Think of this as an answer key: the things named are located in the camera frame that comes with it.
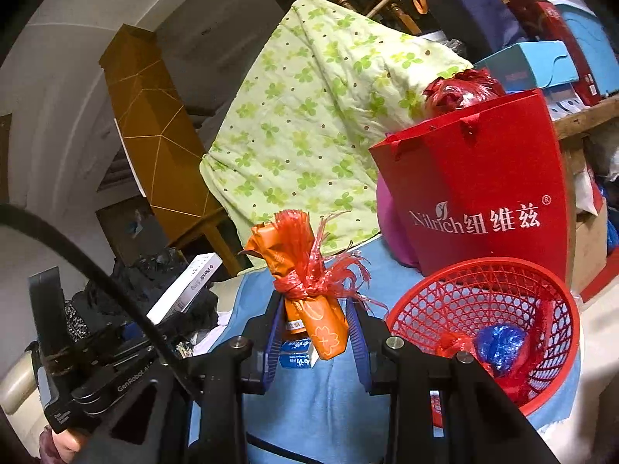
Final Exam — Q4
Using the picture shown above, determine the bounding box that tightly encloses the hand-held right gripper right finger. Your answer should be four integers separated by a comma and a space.
345, 300, 564, 464

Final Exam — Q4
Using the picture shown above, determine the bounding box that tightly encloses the red floor mat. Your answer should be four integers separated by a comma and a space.
578, 271, 619, 303

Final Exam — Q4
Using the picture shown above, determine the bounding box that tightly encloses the crumpled blue plastic bag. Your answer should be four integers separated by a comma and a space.
474, 325, 528, 375

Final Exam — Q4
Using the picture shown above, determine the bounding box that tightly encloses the red gift box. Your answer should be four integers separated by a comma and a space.
493, 0, 603, 107

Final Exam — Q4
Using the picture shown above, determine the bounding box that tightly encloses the small blue white box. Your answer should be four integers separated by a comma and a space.
279, 338, 320, 370

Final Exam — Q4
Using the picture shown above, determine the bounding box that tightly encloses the red plastic mesh basket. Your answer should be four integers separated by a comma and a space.
385, 257, 581, 428

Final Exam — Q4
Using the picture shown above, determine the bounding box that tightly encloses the navy bag orange strap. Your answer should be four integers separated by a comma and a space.
411, 0, 528, 54

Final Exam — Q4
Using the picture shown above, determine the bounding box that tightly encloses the orange wooden cabinet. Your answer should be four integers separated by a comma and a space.
99, 24, 243, 276

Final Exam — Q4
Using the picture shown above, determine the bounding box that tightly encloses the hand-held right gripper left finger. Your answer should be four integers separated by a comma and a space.
72, 295, 287, 464

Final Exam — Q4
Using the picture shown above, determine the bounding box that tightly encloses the person's left hand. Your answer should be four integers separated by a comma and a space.
51, 426, 92, 463

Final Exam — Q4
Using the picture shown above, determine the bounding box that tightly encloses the pile of dark clothes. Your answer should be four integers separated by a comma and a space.
63, 249, 218, 344

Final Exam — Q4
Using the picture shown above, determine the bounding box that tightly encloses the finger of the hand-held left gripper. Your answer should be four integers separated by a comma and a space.
113, 318, 194, 350

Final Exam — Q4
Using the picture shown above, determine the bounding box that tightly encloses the light blue cardboard box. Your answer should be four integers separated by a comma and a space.
474, 41, 580, 94

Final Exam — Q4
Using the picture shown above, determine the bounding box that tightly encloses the thick black cable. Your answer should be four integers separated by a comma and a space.
0, 203, 199, 392

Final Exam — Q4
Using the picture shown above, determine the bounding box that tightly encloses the blue cloth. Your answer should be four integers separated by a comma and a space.
188, 242, 581, 464

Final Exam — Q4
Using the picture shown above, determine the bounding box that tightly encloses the orange wrapper bundle red string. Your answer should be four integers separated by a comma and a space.
240, 210, 388, 361

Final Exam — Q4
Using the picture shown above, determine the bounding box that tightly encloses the blue plastic storage bin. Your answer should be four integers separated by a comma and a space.
554, 2, 619, 97

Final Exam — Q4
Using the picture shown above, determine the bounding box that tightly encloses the red paper gift bag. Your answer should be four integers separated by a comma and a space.
369, 88, 574, 283

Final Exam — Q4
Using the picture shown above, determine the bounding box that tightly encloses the white blue patterned box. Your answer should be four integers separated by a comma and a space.
546, 84, 588, 121

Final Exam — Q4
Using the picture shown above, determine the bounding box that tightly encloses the long white box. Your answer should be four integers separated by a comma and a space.
146, 252, 223, 326

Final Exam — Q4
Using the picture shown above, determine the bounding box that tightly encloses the brown cardboard box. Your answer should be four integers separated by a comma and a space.
571, 198, 609, 295

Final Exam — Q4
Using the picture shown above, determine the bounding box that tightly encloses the green floral quilt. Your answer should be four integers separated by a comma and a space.
200, 0, 475, 269

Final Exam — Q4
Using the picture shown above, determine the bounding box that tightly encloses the thin black cord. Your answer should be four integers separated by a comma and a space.
249, 435, 315, 463

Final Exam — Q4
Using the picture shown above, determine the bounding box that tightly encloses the white plastic bag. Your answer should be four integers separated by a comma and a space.
575, 164, 605, 216

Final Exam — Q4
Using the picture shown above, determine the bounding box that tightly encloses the wooden shelf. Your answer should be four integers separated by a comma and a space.
551, 94, 619, 165

